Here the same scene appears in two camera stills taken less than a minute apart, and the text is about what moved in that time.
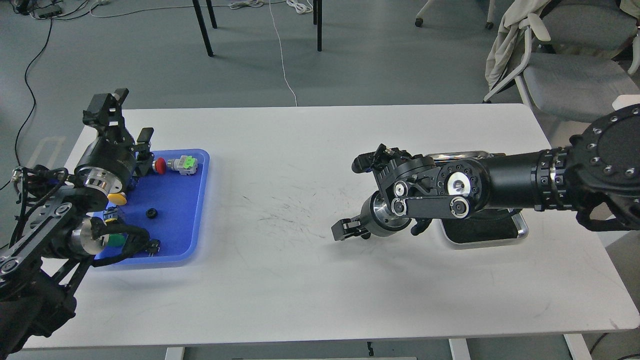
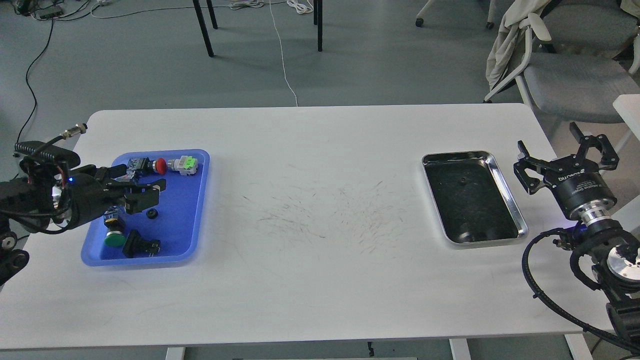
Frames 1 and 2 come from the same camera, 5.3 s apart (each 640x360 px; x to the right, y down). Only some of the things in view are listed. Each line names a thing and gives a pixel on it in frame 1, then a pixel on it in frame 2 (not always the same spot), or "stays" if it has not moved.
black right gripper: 376,219 to 582,188
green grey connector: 186,164 stays
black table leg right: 319,24 stays
